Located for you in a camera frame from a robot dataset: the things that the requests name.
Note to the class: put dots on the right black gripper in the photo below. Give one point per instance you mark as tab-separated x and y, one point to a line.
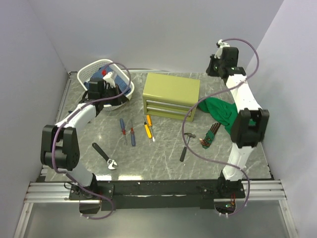
209	70

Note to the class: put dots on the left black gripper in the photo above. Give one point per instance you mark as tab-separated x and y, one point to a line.
120	97

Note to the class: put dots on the red blue screwdriver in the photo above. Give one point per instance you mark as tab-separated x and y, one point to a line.
132	135

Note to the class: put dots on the olive green tool chest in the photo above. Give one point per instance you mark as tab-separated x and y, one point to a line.
170	96

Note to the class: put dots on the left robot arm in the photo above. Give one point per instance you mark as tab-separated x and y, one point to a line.
59	146

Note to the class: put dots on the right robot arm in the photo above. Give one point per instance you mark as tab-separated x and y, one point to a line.
250	124

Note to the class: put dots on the blue cloth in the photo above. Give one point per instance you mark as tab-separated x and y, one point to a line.
97	70

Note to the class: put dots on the orange yellow screwdriver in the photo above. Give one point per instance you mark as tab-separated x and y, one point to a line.
149	121

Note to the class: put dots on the small black yellow screwdriver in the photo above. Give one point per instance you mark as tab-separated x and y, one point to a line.
147	129

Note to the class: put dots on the white plastic basket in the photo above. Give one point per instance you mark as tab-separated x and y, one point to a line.
103	62

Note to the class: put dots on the green cloth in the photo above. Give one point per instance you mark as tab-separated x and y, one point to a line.
222	111

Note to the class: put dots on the black adjustable wrench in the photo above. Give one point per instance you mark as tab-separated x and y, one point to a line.
111	164

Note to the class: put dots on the hex key set green holder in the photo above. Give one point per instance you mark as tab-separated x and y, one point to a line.
210	135

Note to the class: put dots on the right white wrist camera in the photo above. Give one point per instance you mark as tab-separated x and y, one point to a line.
221	44

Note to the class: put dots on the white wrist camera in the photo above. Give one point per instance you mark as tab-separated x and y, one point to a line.
109	75
221	44

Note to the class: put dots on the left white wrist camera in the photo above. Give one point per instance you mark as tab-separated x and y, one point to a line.
109	75

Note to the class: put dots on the black handled hammer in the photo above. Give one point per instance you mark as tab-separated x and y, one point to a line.
183	154

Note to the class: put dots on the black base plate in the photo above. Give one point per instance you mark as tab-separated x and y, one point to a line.
154	194

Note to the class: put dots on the aluminium frame rail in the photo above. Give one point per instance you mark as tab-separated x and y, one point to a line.
40	192

